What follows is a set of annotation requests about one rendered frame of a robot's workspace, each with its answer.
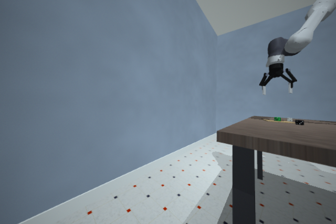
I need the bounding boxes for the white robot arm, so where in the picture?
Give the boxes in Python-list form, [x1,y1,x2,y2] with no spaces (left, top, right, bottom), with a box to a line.
[266,0,336,67]

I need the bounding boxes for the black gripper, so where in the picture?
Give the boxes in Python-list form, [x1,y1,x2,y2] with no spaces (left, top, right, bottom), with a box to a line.
[259,63,297,95]

